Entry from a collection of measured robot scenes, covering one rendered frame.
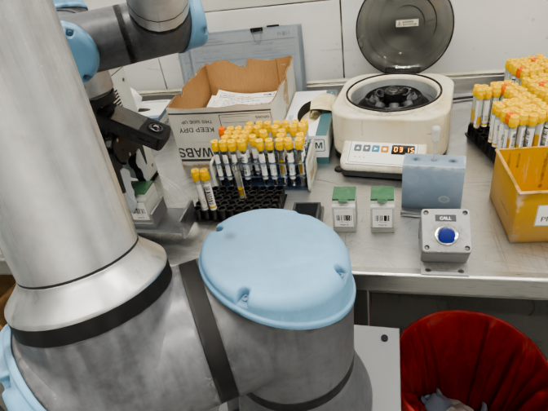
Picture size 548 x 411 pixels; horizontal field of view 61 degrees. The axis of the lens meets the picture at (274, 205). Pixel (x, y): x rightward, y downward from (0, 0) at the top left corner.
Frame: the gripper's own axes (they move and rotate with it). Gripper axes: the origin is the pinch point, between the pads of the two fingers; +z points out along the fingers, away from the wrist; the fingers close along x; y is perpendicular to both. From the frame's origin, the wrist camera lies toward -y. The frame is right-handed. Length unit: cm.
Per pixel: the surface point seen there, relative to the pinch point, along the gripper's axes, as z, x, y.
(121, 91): -12.6, -19.3, 9.0
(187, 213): 3.6, 0.0, -8.0
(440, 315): 53, -22, -57
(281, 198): 7.4, -9.9, -23.3
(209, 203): 4.9, -4.8, -10.4
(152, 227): 4.8, 2.7, -1.8
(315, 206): 6.1, -5.5, -30.8
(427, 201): 6, -7, -50
